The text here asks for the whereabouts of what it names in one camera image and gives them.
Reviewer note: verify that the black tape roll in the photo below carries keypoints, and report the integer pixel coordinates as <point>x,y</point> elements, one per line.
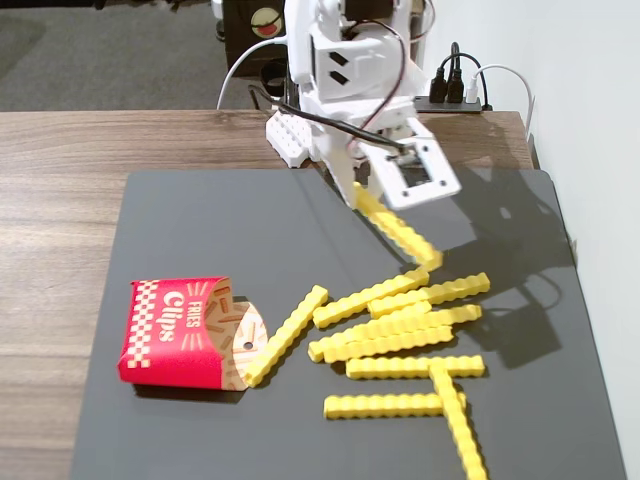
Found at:
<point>272,82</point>

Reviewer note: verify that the white perforated base plate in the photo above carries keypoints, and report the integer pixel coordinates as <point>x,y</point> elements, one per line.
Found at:
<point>287,137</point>

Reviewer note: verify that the yellow crinkle plastic fry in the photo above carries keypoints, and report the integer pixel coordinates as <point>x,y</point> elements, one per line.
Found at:
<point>380,405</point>
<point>360,300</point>
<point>462,430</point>
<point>450,289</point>
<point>390,345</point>
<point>390,367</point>
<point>287,335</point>
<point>400,324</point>
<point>400,227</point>

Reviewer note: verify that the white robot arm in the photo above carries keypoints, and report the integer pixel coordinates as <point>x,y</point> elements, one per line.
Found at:
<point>300,30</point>

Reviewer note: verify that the red fries carton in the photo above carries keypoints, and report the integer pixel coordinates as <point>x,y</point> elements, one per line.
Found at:
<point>170,330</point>

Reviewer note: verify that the white chair leg with caster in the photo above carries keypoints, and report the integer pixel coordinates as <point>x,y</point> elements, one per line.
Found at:
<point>218,20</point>

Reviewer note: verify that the black power strip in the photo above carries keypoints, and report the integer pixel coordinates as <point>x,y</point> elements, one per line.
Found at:
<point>450,105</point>

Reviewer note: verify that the dark grey mat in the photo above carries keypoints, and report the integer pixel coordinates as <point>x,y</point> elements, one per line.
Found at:
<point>225,235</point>

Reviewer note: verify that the white furniture frame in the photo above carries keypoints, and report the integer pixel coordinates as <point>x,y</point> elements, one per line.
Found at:
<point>419,35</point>

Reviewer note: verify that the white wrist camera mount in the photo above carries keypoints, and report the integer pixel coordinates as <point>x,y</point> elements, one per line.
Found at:
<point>425,170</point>

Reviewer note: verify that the dark brown box with logo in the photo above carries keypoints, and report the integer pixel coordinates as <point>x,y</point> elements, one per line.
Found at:
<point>245,30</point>

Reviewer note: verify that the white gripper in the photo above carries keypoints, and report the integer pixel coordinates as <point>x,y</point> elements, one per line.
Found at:
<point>341,172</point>

